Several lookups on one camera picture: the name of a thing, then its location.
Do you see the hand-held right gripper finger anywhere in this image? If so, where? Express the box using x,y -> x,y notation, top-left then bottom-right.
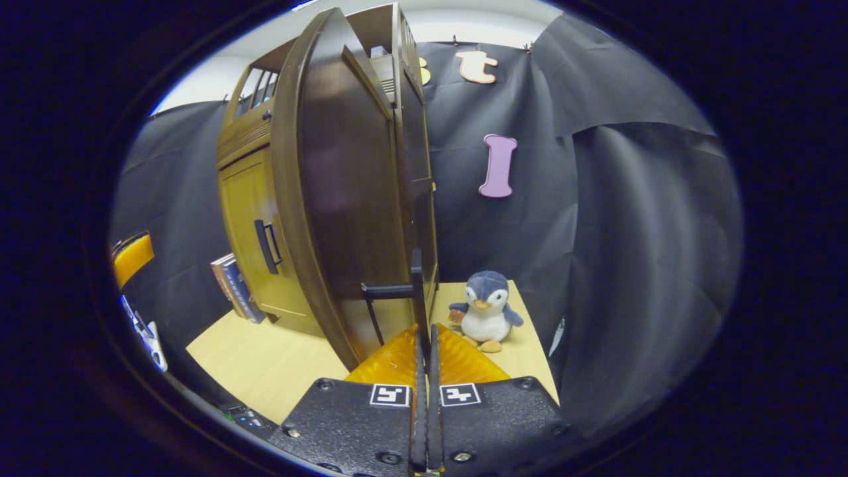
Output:
428,323 -> 584,477
268,323 -> 429,477

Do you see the wooden shoe cabinet door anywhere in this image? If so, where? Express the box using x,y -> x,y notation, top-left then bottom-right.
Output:
219,147 -> 320,333
270,8 -> 419,372

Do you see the black door handle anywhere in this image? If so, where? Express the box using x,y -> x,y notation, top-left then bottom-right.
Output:
361,248 -> 425,345
254,219 -> 284,275

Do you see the wooden double-door shoe cabinet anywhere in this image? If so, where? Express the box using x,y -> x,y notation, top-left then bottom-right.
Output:
216,2 -> 439,372

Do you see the wooden cabinet drawer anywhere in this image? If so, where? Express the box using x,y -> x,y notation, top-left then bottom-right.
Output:
217,109 -> 276,170

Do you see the red book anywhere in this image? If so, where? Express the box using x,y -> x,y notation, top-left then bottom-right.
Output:
211,254 -> 242,312

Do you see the blue book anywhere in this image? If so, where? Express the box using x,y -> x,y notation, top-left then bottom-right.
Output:
222,257 -> 266,324

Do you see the penguin plush toy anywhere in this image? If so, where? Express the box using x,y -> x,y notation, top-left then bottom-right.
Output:
448,270 -> 524,353

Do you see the black backdrop cloth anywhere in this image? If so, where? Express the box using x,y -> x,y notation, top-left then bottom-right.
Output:
109,13 -> 744,438

